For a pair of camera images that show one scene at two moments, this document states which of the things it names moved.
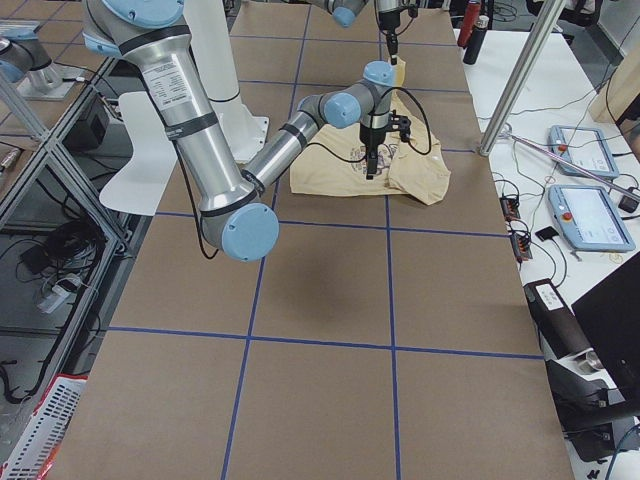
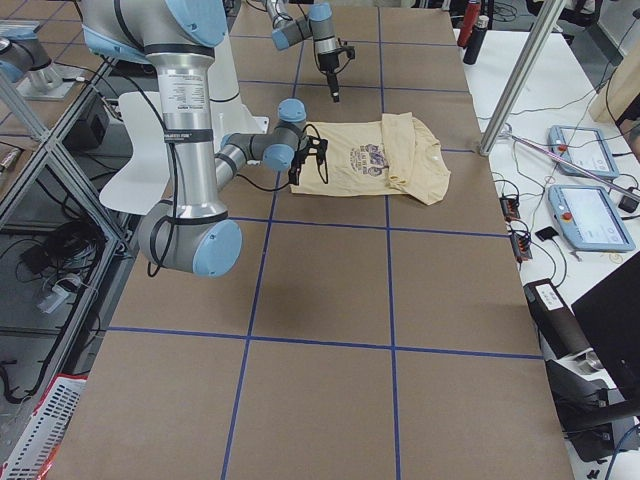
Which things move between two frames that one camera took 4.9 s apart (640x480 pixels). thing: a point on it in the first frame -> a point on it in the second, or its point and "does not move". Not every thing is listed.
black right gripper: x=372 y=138 -> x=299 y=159
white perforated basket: x=39 y=442 does not move
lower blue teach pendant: x=588 y=219 does not move
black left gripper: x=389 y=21 -> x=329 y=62
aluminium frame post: x=547 y=20 does not move
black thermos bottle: x=477 y=37 does not move
